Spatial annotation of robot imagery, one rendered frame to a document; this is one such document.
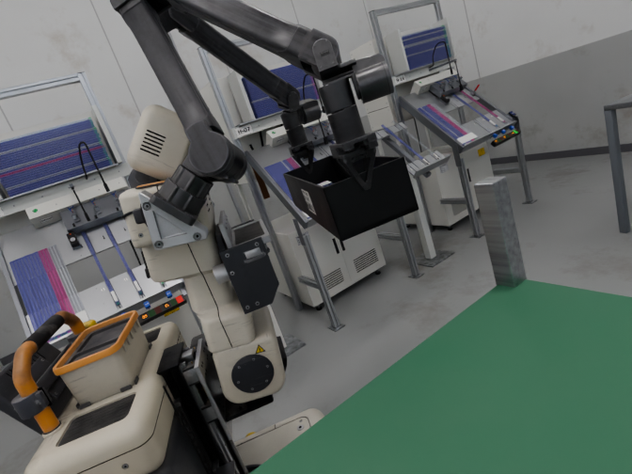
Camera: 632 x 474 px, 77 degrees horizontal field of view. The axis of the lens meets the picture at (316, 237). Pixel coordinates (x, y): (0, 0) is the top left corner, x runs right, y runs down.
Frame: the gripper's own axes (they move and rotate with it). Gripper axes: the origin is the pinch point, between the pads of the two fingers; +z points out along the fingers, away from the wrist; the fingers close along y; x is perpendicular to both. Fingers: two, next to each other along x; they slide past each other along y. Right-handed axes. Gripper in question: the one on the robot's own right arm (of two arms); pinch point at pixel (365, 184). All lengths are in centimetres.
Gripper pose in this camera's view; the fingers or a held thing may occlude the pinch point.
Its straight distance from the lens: 78.3
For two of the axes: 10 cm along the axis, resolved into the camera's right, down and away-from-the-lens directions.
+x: -9.2, 3.7, -1.3
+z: 3.3, 9.1, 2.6
